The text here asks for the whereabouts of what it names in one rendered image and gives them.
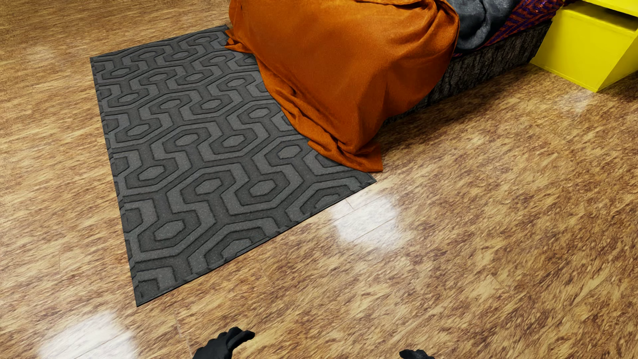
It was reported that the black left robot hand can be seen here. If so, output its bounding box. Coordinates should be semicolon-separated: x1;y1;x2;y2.
192;327;256;359

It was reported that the dark textured bed base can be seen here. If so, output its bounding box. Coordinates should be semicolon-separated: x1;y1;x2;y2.
382;19;554;127

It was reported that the orange bed blanket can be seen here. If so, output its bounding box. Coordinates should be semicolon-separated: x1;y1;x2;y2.
225;0;461;173

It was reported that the grey geometric patterned rug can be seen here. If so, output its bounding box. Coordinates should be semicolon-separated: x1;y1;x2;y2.
90;24;377;307

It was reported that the grey crumpled blanket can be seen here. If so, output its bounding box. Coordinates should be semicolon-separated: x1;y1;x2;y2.
445;0;520;52

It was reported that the yellow nightstand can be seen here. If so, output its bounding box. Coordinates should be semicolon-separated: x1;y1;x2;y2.
530;0;638;93

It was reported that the red purple woven bedspread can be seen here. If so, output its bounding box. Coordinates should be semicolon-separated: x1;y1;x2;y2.
453;0;566;58

